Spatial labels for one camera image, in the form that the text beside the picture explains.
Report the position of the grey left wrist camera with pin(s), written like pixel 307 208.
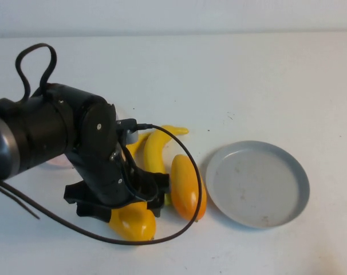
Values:
pixel 130 134

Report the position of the pink round plate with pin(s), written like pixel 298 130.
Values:
pixel 57 164

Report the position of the yellow plastic banana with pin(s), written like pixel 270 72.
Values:
pixel 137 144
pixel 155 151

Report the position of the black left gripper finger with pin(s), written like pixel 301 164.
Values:
pixel 160 180
pixel 90 209

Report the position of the grey-blue round plate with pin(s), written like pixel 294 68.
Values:
pixel 256 186

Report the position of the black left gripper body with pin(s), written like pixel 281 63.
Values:
pixel 110 183

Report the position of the orange plastic mango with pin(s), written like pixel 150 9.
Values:
pixel 185 183

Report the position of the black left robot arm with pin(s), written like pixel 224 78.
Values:
pixel 33 134

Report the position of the yellow plastic mango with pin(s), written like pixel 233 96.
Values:
pixel 133 223

